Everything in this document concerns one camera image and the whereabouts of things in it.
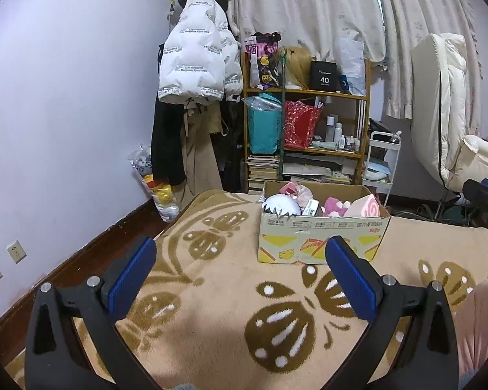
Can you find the colourful printed bag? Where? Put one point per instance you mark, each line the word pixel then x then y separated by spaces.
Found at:
pixel 262 59

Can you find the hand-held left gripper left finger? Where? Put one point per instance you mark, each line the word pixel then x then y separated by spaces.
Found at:
pixel 132 278

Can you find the red patterned bag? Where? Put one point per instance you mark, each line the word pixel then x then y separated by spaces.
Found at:
pixel 301 126

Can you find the wooden shelf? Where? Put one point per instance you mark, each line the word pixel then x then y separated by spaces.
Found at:
pixel 309 93

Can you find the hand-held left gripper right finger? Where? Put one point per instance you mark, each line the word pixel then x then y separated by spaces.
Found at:
pixel 351 280

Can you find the white trolley cart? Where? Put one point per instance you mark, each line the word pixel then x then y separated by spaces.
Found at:
pixel 394 158

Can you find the blond wig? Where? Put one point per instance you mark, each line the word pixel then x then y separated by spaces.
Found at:
pixel 297 67

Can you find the beige coat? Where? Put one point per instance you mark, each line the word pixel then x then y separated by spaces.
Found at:
pixel 201 158

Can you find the white round plush toy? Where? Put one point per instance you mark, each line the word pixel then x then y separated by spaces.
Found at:
pixel 282 205

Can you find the cardboard box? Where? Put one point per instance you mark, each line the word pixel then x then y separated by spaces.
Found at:
pixel 305 231

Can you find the pile of books and magazines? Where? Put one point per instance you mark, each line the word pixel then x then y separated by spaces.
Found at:
pixel 313 168

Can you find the pale floral curtain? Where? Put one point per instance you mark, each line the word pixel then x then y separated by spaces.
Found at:
pixel 309 4

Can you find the person's pink trouser leg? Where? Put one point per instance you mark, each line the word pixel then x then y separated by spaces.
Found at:
pixel 478 333

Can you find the stack of books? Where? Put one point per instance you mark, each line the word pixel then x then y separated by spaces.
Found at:
pixel 263 172

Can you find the beige patterned rug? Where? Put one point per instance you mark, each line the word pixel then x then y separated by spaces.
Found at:
pixel 211 304

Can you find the cream recliner chair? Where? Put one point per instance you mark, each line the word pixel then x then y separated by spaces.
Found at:
pixel 451 122

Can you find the black hanging garment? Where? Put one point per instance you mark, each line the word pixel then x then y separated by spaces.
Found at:
pixel 231 150

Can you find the white plastic bag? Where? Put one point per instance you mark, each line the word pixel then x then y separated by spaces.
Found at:
pixel 351 65

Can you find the blue white mask pack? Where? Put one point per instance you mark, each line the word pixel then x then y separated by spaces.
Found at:
pixel 377 170

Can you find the small dark blue box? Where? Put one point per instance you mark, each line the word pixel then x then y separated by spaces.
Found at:
pixel 344 83

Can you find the white puffer jacket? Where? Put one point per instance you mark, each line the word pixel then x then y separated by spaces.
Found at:
pixel 197 48

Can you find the teal bag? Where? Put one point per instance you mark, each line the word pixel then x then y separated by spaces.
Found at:
pixel 264 130

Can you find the green pole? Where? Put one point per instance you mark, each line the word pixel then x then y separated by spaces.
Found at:
pixel 282 130

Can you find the black box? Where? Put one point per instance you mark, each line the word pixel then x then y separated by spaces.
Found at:
pixel 323 75

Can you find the black long coat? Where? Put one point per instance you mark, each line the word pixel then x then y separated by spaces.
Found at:
pixel 166 146

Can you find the row of small bottles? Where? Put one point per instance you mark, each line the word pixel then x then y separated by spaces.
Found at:
pixel 351 143

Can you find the pink swirl roll plush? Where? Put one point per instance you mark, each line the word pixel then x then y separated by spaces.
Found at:
pixel 364 207

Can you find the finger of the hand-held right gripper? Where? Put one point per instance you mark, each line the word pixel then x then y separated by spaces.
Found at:
pixel 482 197

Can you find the clear bag of toys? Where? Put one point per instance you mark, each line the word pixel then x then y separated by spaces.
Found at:
pixel 158 195

